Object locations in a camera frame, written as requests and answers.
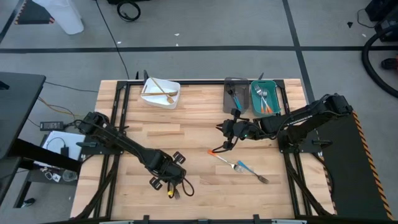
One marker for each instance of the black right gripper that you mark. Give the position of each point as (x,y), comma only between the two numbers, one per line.
(239,129)

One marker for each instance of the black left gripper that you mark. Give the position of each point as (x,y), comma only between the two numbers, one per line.
(168,169)

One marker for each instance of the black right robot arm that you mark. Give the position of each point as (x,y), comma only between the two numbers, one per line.
(311,121)

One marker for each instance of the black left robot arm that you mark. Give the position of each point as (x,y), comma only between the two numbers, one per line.
(124,143)

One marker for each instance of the yellow tape tag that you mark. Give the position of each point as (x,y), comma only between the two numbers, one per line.
(170,193)

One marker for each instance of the grey translucent plastic bin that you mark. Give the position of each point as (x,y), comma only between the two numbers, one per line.
(228,105)

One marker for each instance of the teal plastic bin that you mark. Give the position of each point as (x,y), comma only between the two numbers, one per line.
(275,99)

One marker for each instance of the white plastic bin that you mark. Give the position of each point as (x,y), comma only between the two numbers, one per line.
(152,99)

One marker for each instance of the clear glass bowl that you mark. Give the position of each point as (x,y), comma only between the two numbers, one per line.
(70,175)

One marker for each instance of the white board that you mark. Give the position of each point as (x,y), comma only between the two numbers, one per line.
(76,140)

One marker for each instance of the black charger block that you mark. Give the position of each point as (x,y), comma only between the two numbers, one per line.
(64,151)

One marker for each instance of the black hazard-striped mat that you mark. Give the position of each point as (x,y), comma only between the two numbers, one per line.
(31,15)
(348,174)

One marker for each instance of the black desk base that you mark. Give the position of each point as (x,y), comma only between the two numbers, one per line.
(46,155)

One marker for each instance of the black power adapter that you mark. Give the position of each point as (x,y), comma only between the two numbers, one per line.
(51,126)

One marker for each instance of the person's foot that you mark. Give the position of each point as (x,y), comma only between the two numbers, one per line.
(388,63)

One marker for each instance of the black desk top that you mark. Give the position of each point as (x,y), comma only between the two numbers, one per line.
(18,105)

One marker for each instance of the black floor equipment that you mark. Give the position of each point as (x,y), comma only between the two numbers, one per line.
(377,7)

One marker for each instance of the white bag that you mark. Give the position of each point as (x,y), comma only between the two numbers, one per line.
(65,18)

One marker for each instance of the black table frame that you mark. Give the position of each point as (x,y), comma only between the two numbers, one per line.
(202,82)

